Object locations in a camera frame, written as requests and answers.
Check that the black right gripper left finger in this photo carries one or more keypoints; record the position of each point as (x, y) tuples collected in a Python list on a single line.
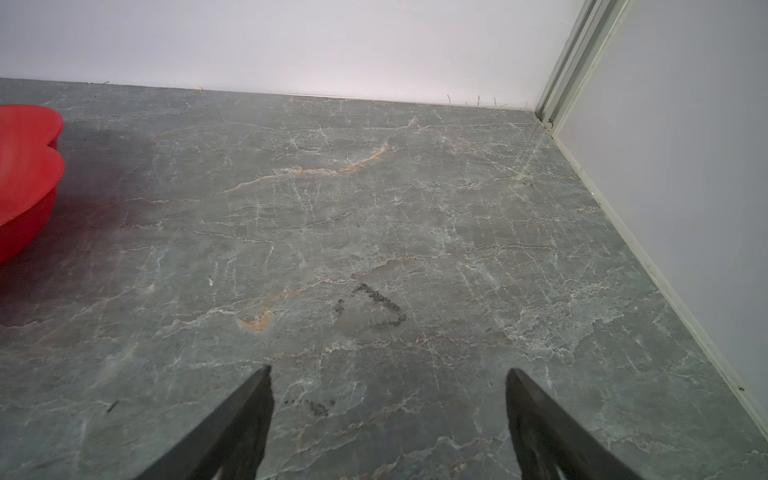
[(229, 443)]

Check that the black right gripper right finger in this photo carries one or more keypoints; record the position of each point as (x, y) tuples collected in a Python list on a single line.
[(548, 442)]

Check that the red flower-shaped fruit bowl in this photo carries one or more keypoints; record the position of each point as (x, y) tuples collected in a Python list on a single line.
[(31, 168)]

